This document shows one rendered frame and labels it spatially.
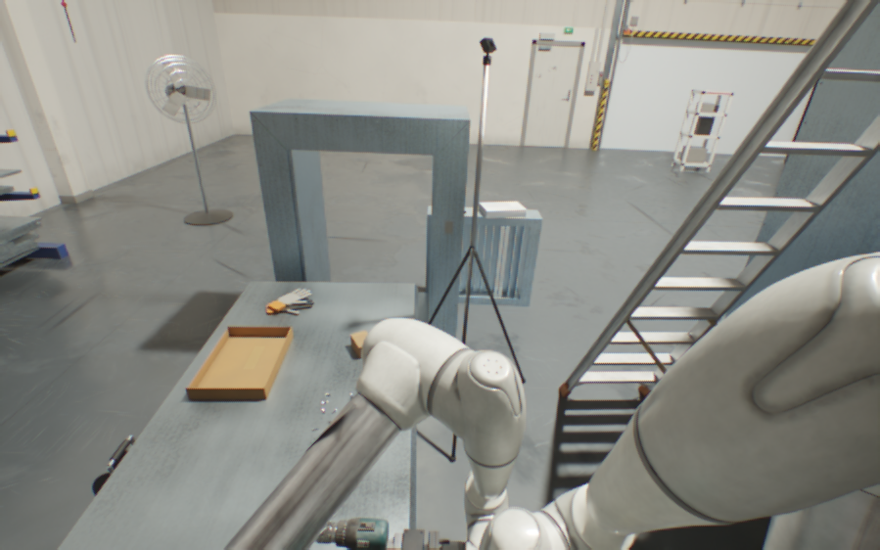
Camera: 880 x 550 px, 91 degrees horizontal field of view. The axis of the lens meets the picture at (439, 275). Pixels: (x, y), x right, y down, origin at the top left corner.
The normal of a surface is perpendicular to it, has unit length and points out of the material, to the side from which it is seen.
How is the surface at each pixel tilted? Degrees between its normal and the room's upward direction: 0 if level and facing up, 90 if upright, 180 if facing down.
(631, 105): 90
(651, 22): 90
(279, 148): 90
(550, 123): 90
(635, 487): 102
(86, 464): 0
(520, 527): 3
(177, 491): 0
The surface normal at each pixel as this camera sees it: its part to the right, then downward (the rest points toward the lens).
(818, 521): -0.92, 0.15
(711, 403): -0.95, -0.05
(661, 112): -0.02, 0.46
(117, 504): 0.04, -0.89
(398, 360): -0.31, -0.56
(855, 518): -0.71, 0.25
